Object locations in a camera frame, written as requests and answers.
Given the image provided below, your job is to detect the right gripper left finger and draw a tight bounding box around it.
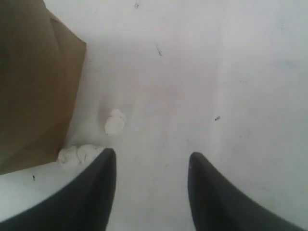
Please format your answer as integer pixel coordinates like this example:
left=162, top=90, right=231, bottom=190
left=0, top=148, right=116, bottom=231

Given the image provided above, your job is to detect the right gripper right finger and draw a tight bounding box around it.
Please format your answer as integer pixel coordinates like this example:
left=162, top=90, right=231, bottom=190
left=187, top=152, right=301, bottom=231

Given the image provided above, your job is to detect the brown paper shopping bag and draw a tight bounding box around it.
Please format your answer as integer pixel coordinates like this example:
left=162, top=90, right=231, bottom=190
left=0, top=0, right=86, bottom=174

